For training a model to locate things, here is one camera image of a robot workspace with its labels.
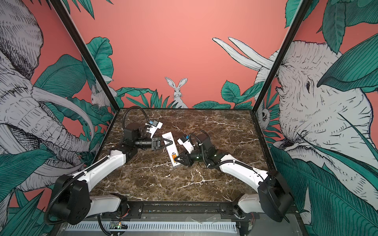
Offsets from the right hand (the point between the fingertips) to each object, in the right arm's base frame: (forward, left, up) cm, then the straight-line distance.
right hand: (175, 157), depth 74 cm
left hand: (+5, +2, +7) cm, 8 cm away
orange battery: (0, +1, +1) cm, 1 cm away
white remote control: (+3, +3, +3) cm, 5 cm away
